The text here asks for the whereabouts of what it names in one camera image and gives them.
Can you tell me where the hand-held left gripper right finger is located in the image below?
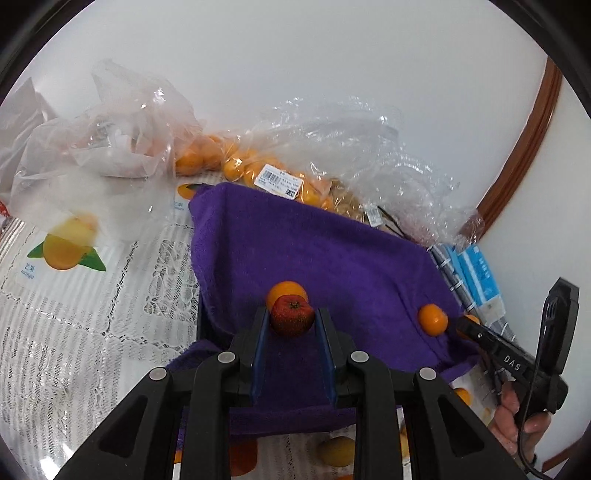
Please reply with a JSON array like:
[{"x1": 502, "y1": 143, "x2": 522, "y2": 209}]
[{"x1": 316, "y1": 308, "x2": 528, "y2": 480}]

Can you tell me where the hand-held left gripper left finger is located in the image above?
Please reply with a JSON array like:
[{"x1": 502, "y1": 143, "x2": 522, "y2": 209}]
[{"x1": 53, "y1": 306, "x2": 270, "y2": 480}]

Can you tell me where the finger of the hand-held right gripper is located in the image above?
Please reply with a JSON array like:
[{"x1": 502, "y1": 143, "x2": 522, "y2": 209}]
[{"x1": 455, "y1": 316, "x2": 498, "y2": 350}]

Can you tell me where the small red fruit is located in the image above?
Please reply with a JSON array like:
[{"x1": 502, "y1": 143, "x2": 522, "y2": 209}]
[{"x1": 270, "y1": 295, "x2": 316, "y2": 337}]

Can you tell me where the purple towel-lined tray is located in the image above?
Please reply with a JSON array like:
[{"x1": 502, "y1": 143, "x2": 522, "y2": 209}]
[{"x1": 164, "y1": 182, "x2": 483, "y2": 437}]

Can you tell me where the person's right hand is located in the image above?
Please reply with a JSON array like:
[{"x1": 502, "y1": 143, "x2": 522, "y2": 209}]
[{"x1": 488, "y1": 380, "x2": 551, "y2": 459}]

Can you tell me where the light blue tissue pack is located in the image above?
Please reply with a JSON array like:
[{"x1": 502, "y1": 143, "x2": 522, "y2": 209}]
[{"x1": 444, "y1": 244, "x2": 507, "y2": 325}]

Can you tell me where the grey checkered cloth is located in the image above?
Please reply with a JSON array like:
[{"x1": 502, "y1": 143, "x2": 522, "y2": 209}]
[{"x1": 428, "y1": 244, "x2": 519, "y2": 398}]

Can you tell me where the crumpled clear plastic bag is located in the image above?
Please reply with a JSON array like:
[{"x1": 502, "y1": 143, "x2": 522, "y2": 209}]
[{"x1": 318, "y1": 99, "x2": 484, "y2": 246}]

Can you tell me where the bunch of bagged longans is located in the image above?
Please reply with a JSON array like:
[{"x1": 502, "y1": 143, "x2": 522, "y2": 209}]
[{"x1": 323, "y1": 180, "x2": 385, "y2": 228}]

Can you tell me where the fruit-printed tablecloth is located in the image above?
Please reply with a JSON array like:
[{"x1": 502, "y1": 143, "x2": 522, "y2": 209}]
[{"x1": 0, "y1": 182, "x2": 509, "y2": 480}]

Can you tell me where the white price label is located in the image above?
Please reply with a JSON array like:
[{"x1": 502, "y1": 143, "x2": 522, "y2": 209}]
[{"x1": 255, "y1": 164, "x2": 304, "y2": 199}]

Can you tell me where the pile of bagged mandarins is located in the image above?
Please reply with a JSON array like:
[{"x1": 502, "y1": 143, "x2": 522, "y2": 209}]
[{"x1": 175, "y1": 134, "x2": 334, "y2": 208}]

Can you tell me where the translucent white plastic bag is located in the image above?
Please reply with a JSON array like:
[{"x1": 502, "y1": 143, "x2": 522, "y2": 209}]
[{"x1": 9, "y1": 59, "x2": 205, "y2": 222}]

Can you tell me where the brown wooden door frame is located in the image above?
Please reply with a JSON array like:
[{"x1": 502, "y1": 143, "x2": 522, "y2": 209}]
[{"x1": 475, "y1": 57, "x2": 563, "y2": 232}]

